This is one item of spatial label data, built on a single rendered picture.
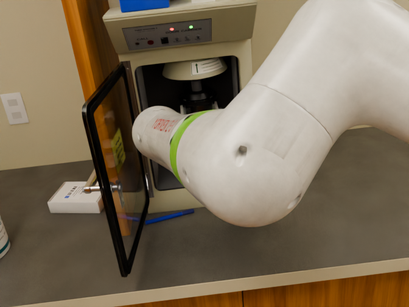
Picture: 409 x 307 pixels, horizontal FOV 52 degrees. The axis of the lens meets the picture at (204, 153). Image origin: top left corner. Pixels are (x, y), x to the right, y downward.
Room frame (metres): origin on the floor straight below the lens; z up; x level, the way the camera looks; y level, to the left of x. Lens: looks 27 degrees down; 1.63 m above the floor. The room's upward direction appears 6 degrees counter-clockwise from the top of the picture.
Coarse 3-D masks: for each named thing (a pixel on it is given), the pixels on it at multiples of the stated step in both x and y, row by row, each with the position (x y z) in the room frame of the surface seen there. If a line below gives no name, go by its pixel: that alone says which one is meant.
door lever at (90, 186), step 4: (92, 172) 0.80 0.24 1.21; (92, 176) 0.78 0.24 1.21; (96, 176) 0.78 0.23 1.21; (88, 180) 0.77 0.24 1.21; (92, 180) 0.76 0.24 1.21; (96, 180) 0.78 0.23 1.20; (88, 184) 0.75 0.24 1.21; (92, 184) 0.75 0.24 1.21; (84, 188) 0.74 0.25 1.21; (88, 188) 0.74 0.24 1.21; (92, 188) 0.74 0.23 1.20; (96, 188) 0.74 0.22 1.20; (88, 192) 0.74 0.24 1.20
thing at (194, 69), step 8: (168, 64) 1.09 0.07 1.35; (176, 64) 1.06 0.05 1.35; (184, 64) 1.05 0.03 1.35; (192, 64) 1.05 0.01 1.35; (200, 64) 1.05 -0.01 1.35; (208, 64) 1.05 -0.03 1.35; (216, 64) 1.06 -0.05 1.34; (224, 64) 1.10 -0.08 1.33; (168, 72) 1.07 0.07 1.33; (176, 72) 1.05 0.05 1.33; (184, 72) 1.04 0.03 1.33; (192, 72) 1.04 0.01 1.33; (200, 72) 1.04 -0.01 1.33; (208, 72) 1.04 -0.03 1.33; (216, 72) 1.05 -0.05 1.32
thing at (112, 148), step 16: (112, 96) 0.86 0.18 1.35; (96, 112) 0.75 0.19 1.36; (112, 112) 0.84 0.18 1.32; (128, 112) 0.96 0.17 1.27; (112, 128) 0.82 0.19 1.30; (128, 128) 0.94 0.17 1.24; (112, 144) 0.80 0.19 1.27; (128, 144) 0.91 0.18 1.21; (96, 160) 0.70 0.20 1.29; (112, 160) 0.78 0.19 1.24; (128, 160) 0.89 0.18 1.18; (112, 176) 0.76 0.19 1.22; (128, 176) 0.86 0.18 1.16; (128, 192) 0.84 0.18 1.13; (144, 192) 0.97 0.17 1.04; (128, 208) 0.81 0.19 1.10; (112, 224) 0.70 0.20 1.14; (128, 224) 0.79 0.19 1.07; (128, 240) 0.77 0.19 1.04; (128, 256) 0.75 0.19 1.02
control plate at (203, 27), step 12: (156, 24) 0.93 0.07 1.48; (168, 24) 0.93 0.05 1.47; (180, 24) 0.93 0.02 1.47; (192, 24) 0.94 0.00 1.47; (204, 24) 0.94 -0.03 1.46; (132, 36) 0.95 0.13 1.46; (144, 36) 0.95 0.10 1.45; (156, 36) 0.95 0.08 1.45; (168, 36) 0.96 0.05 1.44; (180, 36) 0.96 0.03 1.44; (192, 36) 0.97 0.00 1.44; (204, 36) 0.97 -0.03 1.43; (132, 48) 0.98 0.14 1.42; (144, 48) 0.98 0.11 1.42
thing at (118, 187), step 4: (116, 180) 0.75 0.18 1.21; (112, 184) 0.74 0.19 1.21; (116, 184) 0.73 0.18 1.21; (120, 184) 0.74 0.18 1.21; (112, 188) 0.73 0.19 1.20; (116, 188) 0.73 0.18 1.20; (120, 188) 0.73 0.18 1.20; (112, 192) 0.73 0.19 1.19; (120, 192) 0.73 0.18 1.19; (120, 196) 0.73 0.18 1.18; (120, 200) 0.73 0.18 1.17
